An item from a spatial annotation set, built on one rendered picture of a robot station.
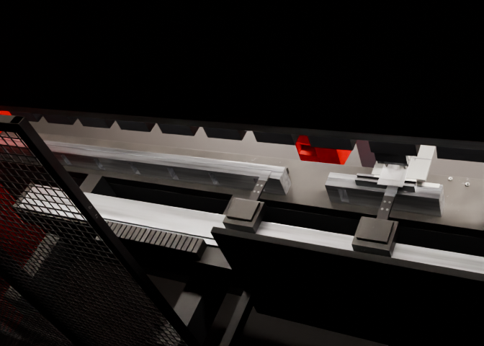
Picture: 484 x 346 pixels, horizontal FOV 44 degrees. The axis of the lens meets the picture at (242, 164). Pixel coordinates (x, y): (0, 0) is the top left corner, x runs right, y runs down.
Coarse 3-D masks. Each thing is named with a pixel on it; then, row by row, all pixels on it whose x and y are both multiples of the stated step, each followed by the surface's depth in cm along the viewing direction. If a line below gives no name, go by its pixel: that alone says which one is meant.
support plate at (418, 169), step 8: (424, 152) 203; (432, 152) 202; (416, 160) 202; (424, 160) 201; (376, 168) 205; (416, 168) 200; (424, 168) 199; (408, 176) 199; (416, 176) 198; (424, 176) 197
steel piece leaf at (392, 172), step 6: (384, 168) 204; (390, 168) 203; (396, 168) 202; (402, 168) 202; (408, 168) 201; (384, 174) 202; (390, 174) 201; (396, 174) 200; (402, 174) 200; (396, 180) 199; (402, 180) 198
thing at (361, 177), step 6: (360, 174) 206; (366, 174) 205; (360, 180) 204; (366, 180) 203; (372, 180) 202; (366, 186) 205; (372, 186) 204; (378, 186) 203; (384, 186) 201; (408, 186) 196; (414, 186) 195
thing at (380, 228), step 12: (396, 192) 196; (384, 204) 194; (384, 216) 190; (360, 228) 187; (372, 228) 185; (384, 228) 184; (396, 228) 184; (360, 240) 185; (372, 240) 182; (384, 240) 181; (396, 240) 185; (372, 252) 184; (384, 252) 181
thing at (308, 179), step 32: (256, 160) 244; (288, 160) 239; (192, 192) 247; (224, 192) 238; (288, 192) 227; (320, 192) 222; (448, 192) 205; (480, 192) 201; (416, 224) 203; (448, 224) 196; (480, 224) 193
